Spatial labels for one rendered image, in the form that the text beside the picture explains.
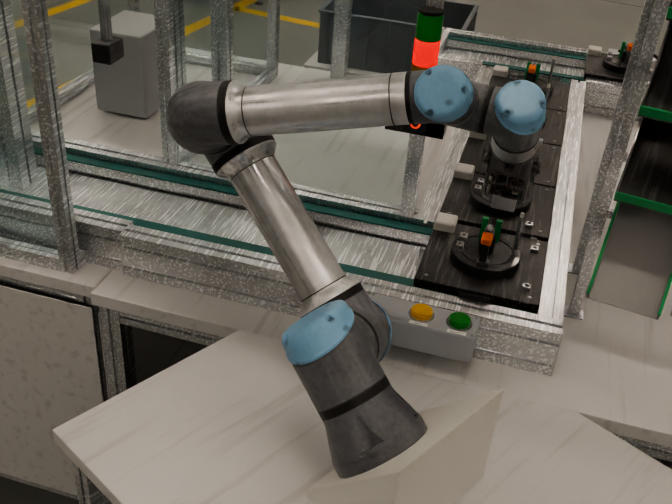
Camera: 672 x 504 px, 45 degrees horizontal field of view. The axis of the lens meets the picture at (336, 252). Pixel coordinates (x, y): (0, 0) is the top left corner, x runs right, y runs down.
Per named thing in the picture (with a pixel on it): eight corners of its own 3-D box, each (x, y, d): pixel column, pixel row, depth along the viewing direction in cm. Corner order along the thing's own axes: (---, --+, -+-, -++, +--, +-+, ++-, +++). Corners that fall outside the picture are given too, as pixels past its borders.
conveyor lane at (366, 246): (528, 350, 157) (538, 309, 152) (137, 259, 175) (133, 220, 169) (539, 272, 181) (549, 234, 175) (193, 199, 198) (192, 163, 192)
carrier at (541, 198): (546, 246, 173) (559, 194, 166) (436, 223, 178) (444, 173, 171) (554, 195, 193) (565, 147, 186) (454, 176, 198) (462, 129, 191)
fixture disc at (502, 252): (515, 285, 156) (517, 276, 155) (444, 270, 159) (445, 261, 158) (522, 248, 168) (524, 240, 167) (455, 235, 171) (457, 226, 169)
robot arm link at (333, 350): (306, 421, 117) (262, 338, 118) (330, 396, 130) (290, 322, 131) (377, 386, 114) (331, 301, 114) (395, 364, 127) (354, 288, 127)
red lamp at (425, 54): (434, 69, 156) (438, 44, 153) (409, 65, 157) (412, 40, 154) (439, 61, 160) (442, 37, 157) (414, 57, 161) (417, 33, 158)
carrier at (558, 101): (565, 117, 233) (574, 76, 226) (482, 103, 238) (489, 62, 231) (569, 89, 252) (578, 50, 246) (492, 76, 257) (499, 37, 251)
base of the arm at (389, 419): (377, 472, 110) (343, 407, 111) (320, 482, 122) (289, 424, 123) (446, 419, 120) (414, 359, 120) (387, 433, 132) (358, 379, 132)
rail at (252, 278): (551, 376, 151) (564, 331, 145) (122, 275, 170) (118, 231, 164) (553, 358, 156) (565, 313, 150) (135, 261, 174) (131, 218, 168)
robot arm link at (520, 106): (498, 69, 121) (555, 82, 119) (494, 104, 131) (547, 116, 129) (484, 115, 119) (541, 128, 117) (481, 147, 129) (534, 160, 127)
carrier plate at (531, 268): (537, 314, 152) (539, 305, 151) (412, 286, 157) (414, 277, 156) (546, 249, 172) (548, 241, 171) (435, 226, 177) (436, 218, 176)
